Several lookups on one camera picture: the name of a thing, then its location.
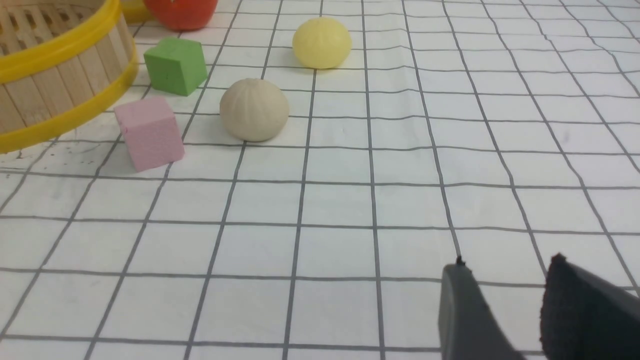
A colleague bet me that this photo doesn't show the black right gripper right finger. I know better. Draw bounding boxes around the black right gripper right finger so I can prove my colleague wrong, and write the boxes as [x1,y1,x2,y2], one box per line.
[540,253,640,360]

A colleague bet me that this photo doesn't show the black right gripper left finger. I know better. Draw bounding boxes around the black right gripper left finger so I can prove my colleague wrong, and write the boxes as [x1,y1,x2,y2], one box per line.
[438,256,524,360]

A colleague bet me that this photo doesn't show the beige steamed bun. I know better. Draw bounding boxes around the beige steamed bun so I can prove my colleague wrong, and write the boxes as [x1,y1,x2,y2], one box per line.
[219,78,290,142]

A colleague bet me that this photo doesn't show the yellow steamed bun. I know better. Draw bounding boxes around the yellow steamed bun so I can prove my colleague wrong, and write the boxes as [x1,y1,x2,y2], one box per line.
[292,17,353,69]

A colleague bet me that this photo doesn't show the bamboo steamer tray yellow rim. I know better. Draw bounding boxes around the bamboo steamer tray yellow rim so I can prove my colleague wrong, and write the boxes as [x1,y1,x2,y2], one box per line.
[0,0,138,154]

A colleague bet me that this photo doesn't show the white grid tablecloth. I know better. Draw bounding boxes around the white grid tablecloth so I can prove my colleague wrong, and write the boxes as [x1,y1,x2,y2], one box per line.
[1,0,639,360]

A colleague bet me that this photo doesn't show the pink foam cube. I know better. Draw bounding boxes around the pink foam cube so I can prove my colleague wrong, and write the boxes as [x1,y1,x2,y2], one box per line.
[114,96,185,173]

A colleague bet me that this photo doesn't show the green foam cube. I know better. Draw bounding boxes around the green foam cube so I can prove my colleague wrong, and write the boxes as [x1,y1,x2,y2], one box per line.
[143,37,209,97]

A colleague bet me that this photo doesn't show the red plastic tomato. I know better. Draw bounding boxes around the red plastic tomato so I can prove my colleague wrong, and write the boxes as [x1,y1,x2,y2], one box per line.
[143,0,218,32]

